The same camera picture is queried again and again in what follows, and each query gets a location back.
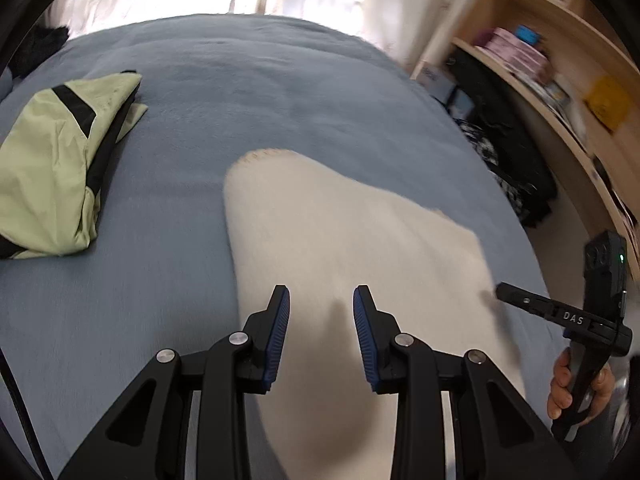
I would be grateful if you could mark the yellow packet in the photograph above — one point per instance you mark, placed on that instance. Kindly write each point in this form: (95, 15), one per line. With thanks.
(607, 102)

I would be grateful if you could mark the black fluffy cloth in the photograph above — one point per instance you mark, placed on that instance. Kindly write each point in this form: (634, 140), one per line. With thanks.
(37, 47)

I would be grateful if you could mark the cream knit sweater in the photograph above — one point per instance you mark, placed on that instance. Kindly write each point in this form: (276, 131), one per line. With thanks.
(325, 230)

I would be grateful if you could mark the blue-grey bed blanket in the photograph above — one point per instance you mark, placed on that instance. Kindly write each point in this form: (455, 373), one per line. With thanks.
(250, 95)

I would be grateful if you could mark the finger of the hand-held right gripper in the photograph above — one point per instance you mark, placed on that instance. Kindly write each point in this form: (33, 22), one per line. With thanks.
(540, 306)

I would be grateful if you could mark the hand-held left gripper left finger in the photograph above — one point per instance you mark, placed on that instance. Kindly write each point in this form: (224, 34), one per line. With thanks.
(280, 340)

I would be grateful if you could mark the wooden shelf unit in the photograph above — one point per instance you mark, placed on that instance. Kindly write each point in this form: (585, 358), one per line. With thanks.
(575, 40)

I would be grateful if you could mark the blue and white box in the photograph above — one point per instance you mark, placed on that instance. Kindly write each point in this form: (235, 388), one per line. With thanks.
(440, 82)

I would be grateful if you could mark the black and white patterned cloth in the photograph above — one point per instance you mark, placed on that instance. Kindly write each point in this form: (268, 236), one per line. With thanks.
(480, 142)

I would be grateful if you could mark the green and black folded jacket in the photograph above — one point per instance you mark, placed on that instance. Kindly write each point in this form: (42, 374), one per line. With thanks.
(45, 160)

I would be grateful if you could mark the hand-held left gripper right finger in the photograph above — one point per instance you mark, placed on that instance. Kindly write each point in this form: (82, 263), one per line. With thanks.
(364, 340)

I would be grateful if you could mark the person's right hand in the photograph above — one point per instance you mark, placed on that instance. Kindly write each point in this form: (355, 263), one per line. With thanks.
(557, 390)

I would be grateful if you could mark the small blue container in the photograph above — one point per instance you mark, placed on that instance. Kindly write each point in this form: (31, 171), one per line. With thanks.
(529, 34)

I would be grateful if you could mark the black bag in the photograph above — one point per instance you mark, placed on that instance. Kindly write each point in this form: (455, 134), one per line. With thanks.
(500, 110)

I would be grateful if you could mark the person's right forearm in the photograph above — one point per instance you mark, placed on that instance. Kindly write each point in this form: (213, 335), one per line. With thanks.
(607, 450)

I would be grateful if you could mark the stack of magazines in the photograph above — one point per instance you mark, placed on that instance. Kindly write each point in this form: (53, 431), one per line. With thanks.
(555, 97)

